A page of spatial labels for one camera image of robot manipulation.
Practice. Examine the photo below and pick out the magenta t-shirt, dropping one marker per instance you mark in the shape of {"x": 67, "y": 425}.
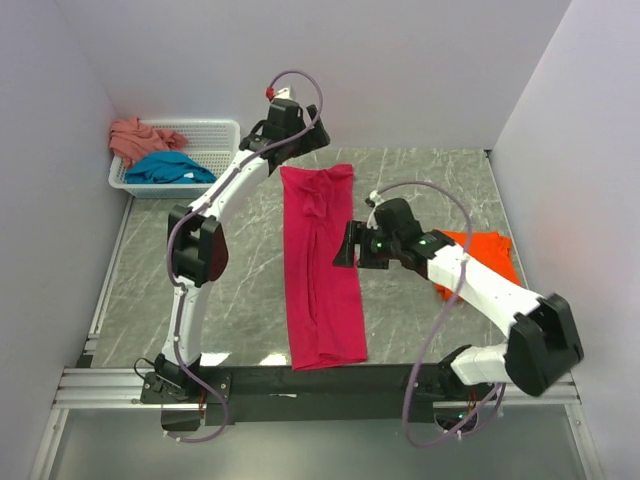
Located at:
{"x": 324, "y": 313}

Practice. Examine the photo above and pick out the salmon pink t-shirt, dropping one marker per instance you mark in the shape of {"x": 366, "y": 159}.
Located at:
{"x": 131, "y": 140}

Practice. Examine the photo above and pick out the folded orange t-shirt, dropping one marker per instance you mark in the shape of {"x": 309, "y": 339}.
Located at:
{"x": 491, "y": 249}

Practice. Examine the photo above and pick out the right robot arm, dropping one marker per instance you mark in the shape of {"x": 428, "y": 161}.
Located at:
{"x": 542, "y": 343}

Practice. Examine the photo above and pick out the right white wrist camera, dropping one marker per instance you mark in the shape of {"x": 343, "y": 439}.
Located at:
{"x": 374, "y": 199}

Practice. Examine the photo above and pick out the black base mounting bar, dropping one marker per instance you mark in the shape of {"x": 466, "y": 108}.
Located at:
{"x": 240, "y": 394}

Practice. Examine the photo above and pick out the teal blue t-shirt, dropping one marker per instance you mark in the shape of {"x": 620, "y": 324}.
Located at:
{"x": 169, "y": 167}

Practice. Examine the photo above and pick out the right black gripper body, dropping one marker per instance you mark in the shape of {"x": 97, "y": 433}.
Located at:
{"x": 377, "y": 248}

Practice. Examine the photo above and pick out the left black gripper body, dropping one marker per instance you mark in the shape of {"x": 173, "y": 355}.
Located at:
{"x": 297, "y": 148}

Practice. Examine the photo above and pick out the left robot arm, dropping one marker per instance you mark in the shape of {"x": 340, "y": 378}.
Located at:
{"x": 197, "y": 253}

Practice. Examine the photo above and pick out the white plastic basket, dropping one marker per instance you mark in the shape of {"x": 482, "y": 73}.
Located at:
{"x": 212, "y": 144}

